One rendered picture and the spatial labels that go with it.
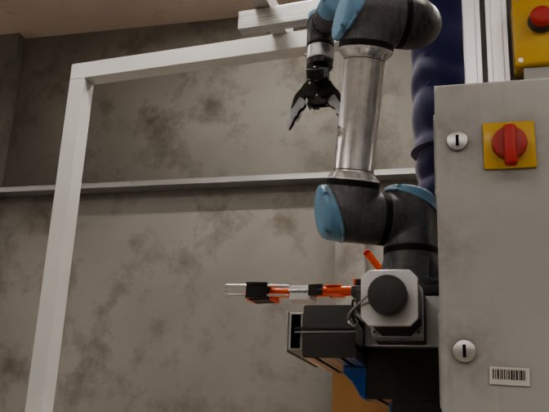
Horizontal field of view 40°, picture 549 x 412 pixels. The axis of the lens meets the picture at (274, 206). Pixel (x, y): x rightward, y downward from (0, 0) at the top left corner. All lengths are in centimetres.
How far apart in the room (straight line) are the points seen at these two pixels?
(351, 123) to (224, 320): 647
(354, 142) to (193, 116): 727
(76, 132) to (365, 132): 388
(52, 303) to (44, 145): 472
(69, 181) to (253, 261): 326
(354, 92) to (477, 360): 75
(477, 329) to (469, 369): 5
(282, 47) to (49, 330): 230
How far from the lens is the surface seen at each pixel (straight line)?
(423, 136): 231
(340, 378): 208
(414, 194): 162
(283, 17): 457
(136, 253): 850
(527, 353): 101
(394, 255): 159
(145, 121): 901
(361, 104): 159
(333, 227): 156
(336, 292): 230
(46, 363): 496
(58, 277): 503
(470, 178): 106
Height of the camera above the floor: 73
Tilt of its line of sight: 18 degrees up
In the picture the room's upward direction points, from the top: 2 degrees clockwise
